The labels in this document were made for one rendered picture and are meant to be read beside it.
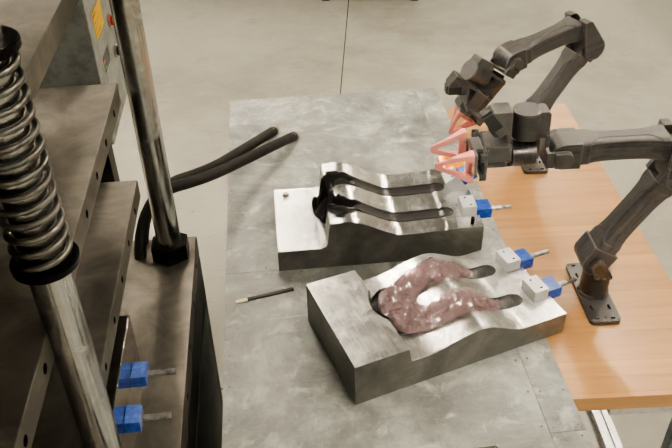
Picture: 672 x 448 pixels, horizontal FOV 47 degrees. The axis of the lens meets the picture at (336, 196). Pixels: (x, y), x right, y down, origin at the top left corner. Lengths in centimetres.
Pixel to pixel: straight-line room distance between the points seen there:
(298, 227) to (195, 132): 220
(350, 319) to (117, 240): 51
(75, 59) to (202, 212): 175
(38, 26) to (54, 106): 32
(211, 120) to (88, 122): 260
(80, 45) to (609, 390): 134
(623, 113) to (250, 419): 317
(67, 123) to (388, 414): 85
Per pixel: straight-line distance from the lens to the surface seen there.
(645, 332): 185
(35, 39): 134
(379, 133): 241
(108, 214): 175
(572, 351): 176
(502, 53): 212
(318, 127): 245
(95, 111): 162
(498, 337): 168
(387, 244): 188
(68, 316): 110
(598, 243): 178
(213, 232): 335
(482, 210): 193
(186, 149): 394
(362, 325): 160
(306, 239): 189
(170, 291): 191
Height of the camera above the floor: 204
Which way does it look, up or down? 36 degrees down
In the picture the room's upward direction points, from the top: 1 degrees counter-clockwise
